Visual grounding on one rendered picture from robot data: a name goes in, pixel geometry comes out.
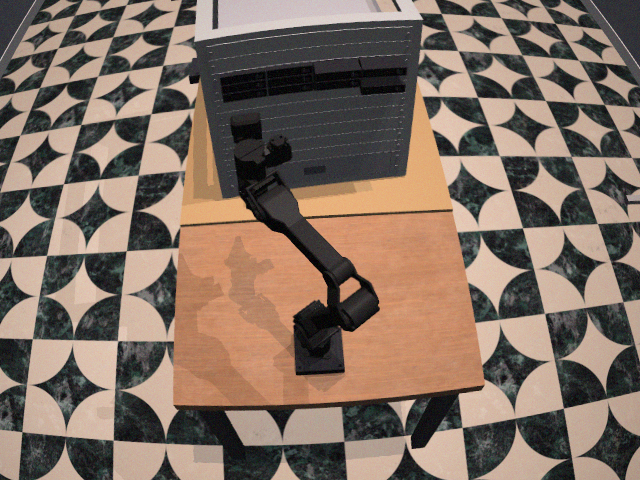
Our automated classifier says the light wooden board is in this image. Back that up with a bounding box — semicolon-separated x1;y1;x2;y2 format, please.
180;79;453;227

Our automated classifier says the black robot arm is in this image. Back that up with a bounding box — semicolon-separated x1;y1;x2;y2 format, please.
234;134;380;359

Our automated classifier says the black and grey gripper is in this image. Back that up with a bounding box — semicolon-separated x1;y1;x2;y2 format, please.
230;112;262;144

